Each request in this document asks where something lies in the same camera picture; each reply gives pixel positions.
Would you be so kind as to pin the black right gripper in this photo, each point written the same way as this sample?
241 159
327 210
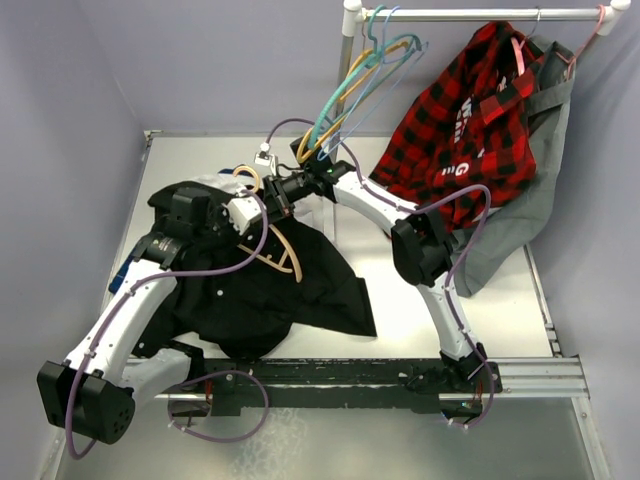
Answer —
277 201

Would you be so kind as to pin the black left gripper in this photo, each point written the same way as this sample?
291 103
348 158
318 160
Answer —
235 237

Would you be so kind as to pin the beige wooden hanger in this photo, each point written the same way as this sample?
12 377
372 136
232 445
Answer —
289 262

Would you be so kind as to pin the black button shirt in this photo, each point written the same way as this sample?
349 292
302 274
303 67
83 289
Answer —
247 313

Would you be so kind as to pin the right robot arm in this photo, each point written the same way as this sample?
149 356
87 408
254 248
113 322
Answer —
421 251

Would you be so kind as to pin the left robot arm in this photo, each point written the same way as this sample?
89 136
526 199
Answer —
93 393

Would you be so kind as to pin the white shirt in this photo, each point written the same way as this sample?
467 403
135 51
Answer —
223 187

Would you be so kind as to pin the light blue hanger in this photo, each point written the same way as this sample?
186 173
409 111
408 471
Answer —
380 80

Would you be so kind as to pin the teal hanger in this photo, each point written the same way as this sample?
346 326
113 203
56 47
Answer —
345 85

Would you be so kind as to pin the yellow hanger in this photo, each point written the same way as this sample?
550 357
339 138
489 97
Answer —
361 78

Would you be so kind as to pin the red black plaid shirt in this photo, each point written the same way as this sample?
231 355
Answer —
461 131

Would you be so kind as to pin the pink hanger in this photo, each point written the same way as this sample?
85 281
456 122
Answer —
571 61
519 62

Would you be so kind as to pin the grey shirt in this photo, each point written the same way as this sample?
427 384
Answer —
517 223

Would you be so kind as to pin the blue garment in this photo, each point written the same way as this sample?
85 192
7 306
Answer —
120 275

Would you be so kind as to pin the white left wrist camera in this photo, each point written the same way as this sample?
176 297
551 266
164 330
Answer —
247 212

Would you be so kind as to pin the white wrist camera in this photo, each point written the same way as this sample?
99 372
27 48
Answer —
247 212
264 156

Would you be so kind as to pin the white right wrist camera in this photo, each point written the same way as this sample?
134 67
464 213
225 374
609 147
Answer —
264 156

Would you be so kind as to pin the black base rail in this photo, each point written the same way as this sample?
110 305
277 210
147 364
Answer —
422 386

